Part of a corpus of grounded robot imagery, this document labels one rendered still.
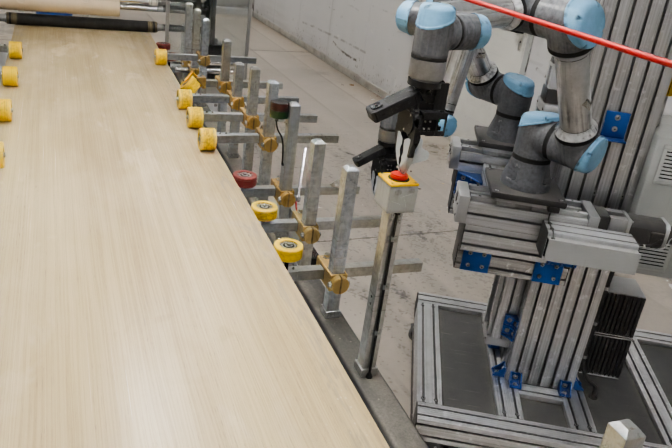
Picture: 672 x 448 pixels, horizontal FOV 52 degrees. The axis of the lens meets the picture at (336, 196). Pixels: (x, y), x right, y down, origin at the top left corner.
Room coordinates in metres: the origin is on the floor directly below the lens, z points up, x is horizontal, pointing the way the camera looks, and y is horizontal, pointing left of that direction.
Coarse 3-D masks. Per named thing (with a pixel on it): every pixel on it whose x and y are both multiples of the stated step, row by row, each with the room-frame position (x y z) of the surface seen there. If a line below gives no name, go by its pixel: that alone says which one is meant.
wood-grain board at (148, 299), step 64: (64, 64) 3.20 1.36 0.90; (128, 64) 3.37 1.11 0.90; (0, 128) 2.24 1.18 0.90; (64, 128) 2.33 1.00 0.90; (128, 128) 2.42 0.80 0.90; (192, 128) 2.52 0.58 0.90; (0, 192) 1.74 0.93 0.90; (64, 192) 1.80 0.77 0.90; (128, 192) 1.86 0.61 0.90; (192, 192) 1.92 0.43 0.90; (0, 256) 1.40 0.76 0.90; (64, 256) 1.44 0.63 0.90; (128, 256) 1.48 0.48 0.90; (192, 256) 1.53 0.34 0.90; (256, 256) 1.57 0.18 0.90; (0, 320) 1.16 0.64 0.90; (64, 320) 1.19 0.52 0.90; (128, 320) 1.22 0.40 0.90; (192, 320) 1.25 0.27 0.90; (256, 320) 1.28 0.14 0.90; (0, 384) 0.97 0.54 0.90; (64, 384) 1.00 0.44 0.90; (128, 384) 1.02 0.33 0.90; (192, 384) 1.04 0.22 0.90; (256, 384) 1.07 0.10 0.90; (320, 384) 1.10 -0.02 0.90
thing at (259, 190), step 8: (296, 184) 2.20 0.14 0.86; (304, 184) 2.21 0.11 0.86; (328, 184) 2.24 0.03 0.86; (248, 192) 2.10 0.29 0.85; (256, 192) 2.11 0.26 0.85; (264, 192) 2.13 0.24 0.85; (272, 192) 2.14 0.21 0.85; (296, 192) 2.17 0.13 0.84; (304, 192) 2.18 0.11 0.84; (320, 192) 2.21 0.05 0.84; (328, 192) 2.22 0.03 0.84; (336, 192) 2.23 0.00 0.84
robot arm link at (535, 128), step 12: (528, 120) 1.98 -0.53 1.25; (540, 120) 1.96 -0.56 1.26; (552, 120) 1.96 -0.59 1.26; (528, 132) 1.98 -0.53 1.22; (540, 132) 1.95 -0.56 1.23; (552, 132) 1.93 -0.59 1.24; (516, 144) 2.01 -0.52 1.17; (528, 144) 1.97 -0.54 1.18; (540, 144) 1.94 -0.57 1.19; (528, 156) 1.97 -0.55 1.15; (540, 156) 1.96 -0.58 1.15
